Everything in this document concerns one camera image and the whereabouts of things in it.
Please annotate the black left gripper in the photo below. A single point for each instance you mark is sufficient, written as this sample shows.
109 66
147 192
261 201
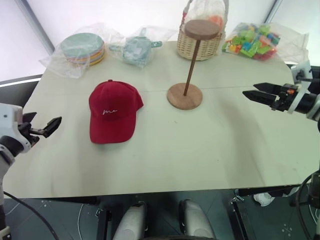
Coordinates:
30 132

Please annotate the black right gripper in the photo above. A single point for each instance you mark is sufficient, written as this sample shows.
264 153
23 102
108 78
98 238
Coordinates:
285 98

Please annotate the red baseball cap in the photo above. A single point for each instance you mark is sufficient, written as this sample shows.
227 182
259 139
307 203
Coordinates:
111 100

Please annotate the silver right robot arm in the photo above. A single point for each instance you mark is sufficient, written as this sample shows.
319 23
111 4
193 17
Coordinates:
311 103

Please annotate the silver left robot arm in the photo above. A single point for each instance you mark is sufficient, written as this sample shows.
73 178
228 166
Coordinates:
6 150

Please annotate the wooden hat stand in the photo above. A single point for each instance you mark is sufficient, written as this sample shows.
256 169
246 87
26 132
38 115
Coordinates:
185 96

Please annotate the bag of colourful toy blocks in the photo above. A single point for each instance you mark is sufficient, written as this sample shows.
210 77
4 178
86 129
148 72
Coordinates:
252 43

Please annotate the wicker basket with plastic wrap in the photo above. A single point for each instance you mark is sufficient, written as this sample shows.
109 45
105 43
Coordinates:
197 47

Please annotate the bagged stack of pastel plates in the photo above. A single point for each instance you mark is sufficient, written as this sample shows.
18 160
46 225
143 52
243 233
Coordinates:
83 48

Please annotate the white shoe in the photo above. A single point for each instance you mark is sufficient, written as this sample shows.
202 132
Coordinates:
263 199

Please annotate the bagged teal pouch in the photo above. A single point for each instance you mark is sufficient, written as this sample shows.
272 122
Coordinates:
136 50

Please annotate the silver left robot leg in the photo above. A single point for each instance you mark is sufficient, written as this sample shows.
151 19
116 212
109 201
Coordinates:
131 222

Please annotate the silver robot leg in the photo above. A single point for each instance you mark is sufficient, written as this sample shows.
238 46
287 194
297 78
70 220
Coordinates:
131 222
196 220

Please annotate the silver right robot leg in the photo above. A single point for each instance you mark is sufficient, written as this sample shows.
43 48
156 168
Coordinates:
196 220

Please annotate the black table frame leg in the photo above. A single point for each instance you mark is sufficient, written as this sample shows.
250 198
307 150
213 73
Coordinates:
102 223
240 218

